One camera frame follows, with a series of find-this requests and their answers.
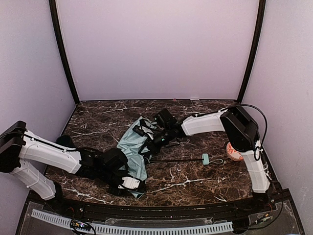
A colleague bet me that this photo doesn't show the black frame post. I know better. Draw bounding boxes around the black frame post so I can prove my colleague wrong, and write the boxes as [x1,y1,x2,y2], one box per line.
[237,0,267,103]
[48,0,80,105]

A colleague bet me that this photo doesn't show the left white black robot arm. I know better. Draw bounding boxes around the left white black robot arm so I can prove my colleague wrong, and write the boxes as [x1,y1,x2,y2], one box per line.
[0,121,145,201]

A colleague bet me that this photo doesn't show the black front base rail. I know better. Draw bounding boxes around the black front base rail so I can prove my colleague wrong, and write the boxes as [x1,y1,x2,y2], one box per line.
[44,198,277,221]

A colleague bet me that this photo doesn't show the right black frame post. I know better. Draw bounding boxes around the right black frame post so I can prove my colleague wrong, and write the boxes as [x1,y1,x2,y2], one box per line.
[237,0,267,103]

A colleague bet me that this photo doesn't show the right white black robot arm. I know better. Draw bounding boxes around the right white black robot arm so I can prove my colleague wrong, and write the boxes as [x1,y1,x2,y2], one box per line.
[134,105,270,193]

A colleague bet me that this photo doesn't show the white slotted cable duct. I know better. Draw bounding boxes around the white slotted cable duct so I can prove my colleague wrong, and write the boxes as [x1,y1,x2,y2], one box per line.
[31,209,233,235]

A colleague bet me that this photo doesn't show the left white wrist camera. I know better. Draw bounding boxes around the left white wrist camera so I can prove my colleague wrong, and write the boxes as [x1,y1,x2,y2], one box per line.
[118,176,142,190]

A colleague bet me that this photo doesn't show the mint and black folding umbrella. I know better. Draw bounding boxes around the mint and black folding umbrella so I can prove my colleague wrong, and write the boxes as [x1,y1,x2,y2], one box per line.
[117,117,211,199]

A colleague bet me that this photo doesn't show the red white patterned bowl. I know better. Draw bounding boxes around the red white patterned bowl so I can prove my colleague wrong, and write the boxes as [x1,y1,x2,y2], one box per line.
[226,142,243,162]

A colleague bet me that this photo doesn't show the left black frame post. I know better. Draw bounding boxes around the left black frame post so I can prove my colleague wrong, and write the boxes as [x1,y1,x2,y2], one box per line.
[48,0,80,105]

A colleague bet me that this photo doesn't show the small green circuit board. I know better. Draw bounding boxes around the small green circuit board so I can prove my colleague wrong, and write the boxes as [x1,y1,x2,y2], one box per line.
[69,219,91,232]

